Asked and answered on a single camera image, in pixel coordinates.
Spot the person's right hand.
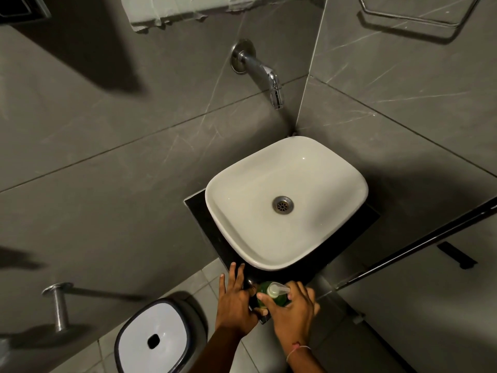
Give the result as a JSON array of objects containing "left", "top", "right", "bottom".
[{"left": 256, "top": 281, "right": 321, "bottom": 356}]

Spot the metal toilet paper holder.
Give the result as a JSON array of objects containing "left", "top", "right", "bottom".
[{"left": 42, "top": 282, "right": 74, "bottom": 332}]

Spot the person's left forearm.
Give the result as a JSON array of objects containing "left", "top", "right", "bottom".
[{"left": 188, "top": 326, "right": 244, "bottom": 373}]

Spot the green soap pump bottle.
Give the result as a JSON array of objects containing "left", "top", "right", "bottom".
[{"left": 248, "top": 281, "right": 292, "bottom": 319}]

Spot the black stone counter slab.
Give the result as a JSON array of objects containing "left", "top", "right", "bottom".
[{"left": 184, "top": 189, "right": 381, "bottom": 325}]

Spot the person's right forearm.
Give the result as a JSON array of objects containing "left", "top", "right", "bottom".
[{"left": 287, "top": 347, "right": 327, "bottom": 373}]

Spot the person's left hand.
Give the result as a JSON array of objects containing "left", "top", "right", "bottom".
[{"left": 215, "top": 262, "right": 260, "bottom": 338}]

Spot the chrome wall faucet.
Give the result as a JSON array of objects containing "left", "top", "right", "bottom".
[{"left": 231, "top": 39, "right": 285, "bottom": 110}]

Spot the black door frame rail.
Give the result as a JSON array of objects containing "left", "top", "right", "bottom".
[{"left": 335, "top": 196, "right": 497, "bottom": 292}]

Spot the white ceramic wash basin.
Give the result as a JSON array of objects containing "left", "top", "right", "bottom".
[{"left": 204, "top": 136, "right": 369, "bottom": 271}]

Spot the black door handle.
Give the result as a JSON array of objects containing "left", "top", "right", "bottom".
[{"left": 437, "top": 241, "right": 478, "bottom": 270}]

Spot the white lidded grey trash bin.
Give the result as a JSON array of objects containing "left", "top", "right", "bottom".
[{"left": 114, "top": 291, "right": 208, "bottom": 373}]

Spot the pink thread wrist bracelet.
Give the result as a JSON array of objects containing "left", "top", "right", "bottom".
[{"left": 286, "top": 344, "right": 312, "bottom": 363}]

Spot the metal sink drain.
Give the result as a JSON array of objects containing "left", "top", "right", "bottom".
[{"left": 272, "top": 196, "right": 294, "bottom": 215}]

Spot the chrome towel rack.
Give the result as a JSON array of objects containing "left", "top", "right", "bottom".
[{"left": 358, "top": 0, "right": 483, "bottom": 28}]

